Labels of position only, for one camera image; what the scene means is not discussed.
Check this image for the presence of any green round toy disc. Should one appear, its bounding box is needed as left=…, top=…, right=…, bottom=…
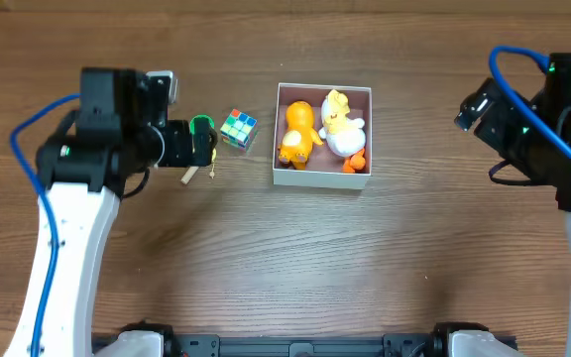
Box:
left=189, top=114, right=215, bottom=135

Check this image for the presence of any yellow wooden rattle drum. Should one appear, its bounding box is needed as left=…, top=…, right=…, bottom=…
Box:
left=180, top=149, right=217, bottom=185

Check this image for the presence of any colourful puzzle cube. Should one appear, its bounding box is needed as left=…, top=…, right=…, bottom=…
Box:
left=220, top=109, right=258, bottom=152

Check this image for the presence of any orange dinosaur toy figure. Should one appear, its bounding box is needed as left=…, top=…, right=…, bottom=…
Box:
left=278, top=101, right=324, bottom=171

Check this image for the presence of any white yellow duck plush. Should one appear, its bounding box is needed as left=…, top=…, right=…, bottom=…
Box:
left=318, top=89, right=367, bottom=174

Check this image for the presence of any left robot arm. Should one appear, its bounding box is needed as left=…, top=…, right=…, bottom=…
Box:
left=7, top=67, right=218, bottom=356

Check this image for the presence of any white square cardboard box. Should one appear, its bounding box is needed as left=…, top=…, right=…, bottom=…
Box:
left=273, top=82, right=373, bottom=190

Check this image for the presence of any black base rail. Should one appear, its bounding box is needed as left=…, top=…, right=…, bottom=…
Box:
left=152, top=333, right=452, bottom=357

